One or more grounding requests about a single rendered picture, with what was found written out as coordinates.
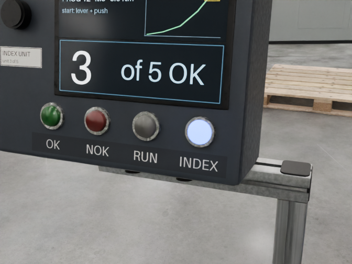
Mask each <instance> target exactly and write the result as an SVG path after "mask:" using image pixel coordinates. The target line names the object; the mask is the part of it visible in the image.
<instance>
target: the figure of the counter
mask: <svg viewBox="0 0 352 264"><path fill-rule="evenodd" d="M105 47H106V40H94V39H62V38H59V92H66V93H79V94H91V95H104V91H105Z"/></svg>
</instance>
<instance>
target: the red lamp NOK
mask: <svg viewBox="0 0 352 264"><path fill-rule="evenodd" d="M84 123H85V126H86V128H87V130H88V131H89V132H90V133H92V134H95V135H102V134H104V133H106V132H107V131H108V130H109V127H110V125H111V118H110V116H109V113H108V112H107V111H106V110H105V109H104V108H102V107H99V106H95V107H92V108H90V109H89V110H88V111H87V112H86V114H85V116H84Z"/></svg>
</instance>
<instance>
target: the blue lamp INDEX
mask: <svg viewBox="0 0 352 264"><path fill-rule="evenodd" d="M215 135H216V129H215V126H214V124H213V123H212V121H211V120H209V119H208V118H206V117H204V116H197V117H194V118H192V119H191V120H190V121H189V122H188V123H187V125H186V127H185V136H186V138H187V140H188V142H189V143H190V144H192V145H193V146H195V147H206V146H208V145H210V144H211V143H212V142H213V140H214V138H215Z"/></svg>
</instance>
